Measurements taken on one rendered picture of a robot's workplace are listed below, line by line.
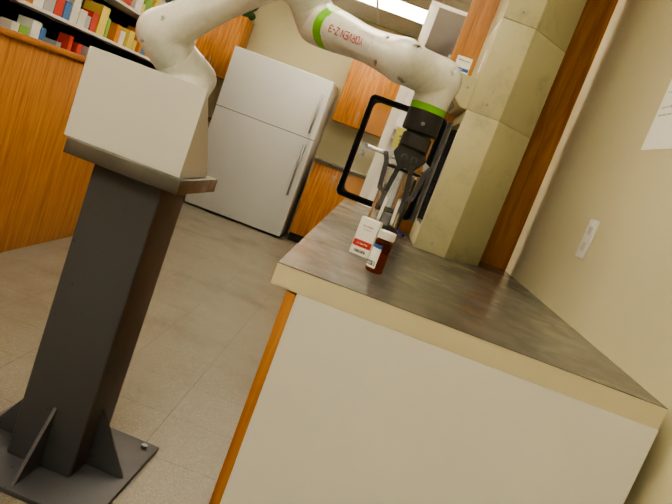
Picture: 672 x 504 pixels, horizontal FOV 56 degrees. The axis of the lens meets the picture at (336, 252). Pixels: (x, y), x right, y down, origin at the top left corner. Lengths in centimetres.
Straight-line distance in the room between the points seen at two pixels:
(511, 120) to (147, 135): 114
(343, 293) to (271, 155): 603
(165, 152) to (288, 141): 537
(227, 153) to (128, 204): 541
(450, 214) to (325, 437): 113
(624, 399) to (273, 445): 60
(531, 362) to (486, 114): 115
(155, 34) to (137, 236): 54
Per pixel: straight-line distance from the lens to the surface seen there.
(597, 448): 122
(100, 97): 179
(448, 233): 212
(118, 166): 174
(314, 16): 185
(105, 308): 186
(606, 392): 119
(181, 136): 171
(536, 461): 120
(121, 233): 181
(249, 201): 713
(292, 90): 708
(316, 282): 108
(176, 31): 186
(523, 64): 217
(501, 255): 253
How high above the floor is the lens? 115
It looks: 9 degrees down
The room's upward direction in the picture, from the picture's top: 20 degrees clockwise
